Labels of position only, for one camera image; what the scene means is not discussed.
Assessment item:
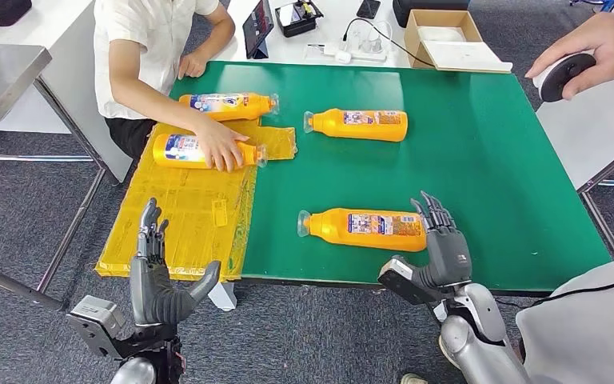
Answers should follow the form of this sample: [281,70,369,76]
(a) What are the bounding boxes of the person's left hand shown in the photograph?
[177,50,209,81]

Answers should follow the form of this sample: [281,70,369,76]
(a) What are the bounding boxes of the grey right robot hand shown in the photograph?
[410,190,473,291]

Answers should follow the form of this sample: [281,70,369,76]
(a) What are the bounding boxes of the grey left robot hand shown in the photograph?
[129,197,222,327]

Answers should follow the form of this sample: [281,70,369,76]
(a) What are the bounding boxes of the orange detergent bottle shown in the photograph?
[303,108,409,143]
[296,207,428,254]
[177,92,281,123]
[152,132,269,172]

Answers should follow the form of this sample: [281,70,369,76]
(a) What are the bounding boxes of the round white black controller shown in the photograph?
[532,51,598,103]

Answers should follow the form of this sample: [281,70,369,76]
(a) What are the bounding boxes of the person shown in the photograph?
[94,0,249,174]
[401,13,614,384]

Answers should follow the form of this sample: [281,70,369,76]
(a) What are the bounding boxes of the white table leg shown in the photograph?
[207,282,238,313]

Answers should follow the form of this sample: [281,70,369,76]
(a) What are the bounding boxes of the black tablet on stand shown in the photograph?
[242,0,275,60]

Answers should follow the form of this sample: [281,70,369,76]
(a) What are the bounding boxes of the yellow taped cardboard sheet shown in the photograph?
[94,117,297,283]

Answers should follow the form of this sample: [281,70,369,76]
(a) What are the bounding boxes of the white table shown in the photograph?
[536,6,614,261]
[0,0,134,184]

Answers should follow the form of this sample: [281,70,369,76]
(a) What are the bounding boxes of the black tray with small items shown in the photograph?
[275,0,325,38]

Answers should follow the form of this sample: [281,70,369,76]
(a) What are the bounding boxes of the white flat box lid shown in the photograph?
[422,40,513,74]

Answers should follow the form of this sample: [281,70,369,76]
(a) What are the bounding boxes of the white power strip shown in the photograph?
[305,32,388,63]

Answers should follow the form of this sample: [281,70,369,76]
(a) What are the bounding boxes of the black smartphone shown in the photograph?
[356,0,381,20]

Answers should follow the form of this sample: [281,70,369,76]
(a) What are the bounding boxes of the steel table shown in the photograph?
[0,44,108,312]

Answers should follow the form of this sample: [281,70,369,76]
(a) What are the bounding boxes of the brown cardboard box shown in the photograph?
[404,9,484,70]

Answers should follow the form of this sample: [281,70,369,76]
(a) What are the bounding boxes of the blue metal cart frame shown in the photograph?
[568,0,614,14]

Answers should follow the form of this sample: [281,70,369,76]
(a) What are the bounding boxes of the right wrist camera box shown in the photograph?
[377,255,430,306]

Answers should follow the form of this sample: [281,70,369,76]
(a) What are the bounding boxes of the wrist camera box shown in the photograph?
[377,255,430,306]
[66,295,127,358]

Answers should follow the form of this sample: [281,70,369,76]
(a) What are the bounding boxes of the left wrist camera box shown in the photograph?
[66,295,127,358]

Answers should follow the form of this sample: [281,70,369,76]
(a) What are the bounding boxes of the black cable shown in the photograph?
[342,17,435,69]

